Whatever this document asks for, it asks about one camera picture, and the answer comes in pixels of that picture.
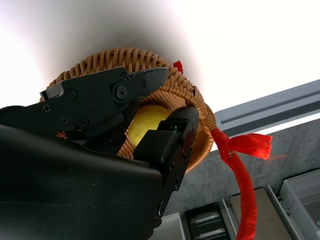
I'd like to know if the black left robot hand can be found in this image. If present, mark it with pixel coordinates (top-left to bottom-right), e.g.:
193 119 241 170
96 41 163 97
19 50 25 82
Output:
0 66 200 240

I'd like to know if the wicker basket with red handle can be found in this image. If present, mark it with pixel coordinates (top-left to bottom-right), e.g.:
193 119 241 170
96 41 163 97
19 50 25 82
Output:
39 48 273 240

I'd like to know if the green apple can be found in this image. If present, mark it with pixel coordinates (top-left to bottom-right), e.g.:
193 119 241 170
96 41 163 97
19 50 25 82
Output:
127 104 172 147

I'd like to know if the black grated floor box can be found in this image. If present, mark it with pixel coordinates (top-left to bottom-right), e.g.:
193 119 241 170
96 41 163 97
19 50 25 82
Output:
184 202 237 240

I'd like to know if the grey metal cabinet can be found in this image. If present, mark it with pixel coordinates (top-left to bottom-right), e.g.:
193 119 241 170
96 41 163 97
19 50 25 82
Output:
266 169 320 240

